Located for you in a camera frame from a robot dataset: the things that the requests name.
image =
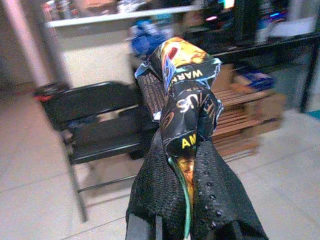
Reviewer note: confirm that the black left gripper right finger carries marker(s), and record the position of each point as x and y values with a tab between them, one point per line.
220	200

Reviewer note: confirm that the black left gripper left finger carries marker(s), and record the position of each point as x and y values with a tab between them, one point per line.
155	200

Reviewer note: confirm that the black snack wrapper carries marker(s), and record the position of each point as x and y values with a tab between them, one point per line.
190	100

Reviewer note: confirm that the brown wooden pallet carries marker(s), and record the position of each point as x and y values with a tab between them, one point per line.
240	117

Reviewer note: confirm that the black folding chair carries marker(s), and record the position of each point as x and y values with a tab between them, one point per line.
100	100

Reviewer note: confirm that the black metal table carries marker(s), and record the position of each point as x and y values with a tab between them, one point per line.
308	75

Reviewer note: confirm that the blue bag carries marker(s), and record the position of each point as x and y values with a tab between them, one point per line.
147	40

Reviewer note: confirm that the white shelf board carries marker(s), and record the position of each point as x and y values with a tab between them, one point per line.
100	18

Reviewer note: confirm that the grey metal post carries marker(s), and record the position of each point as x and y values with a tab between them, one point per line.
53	50

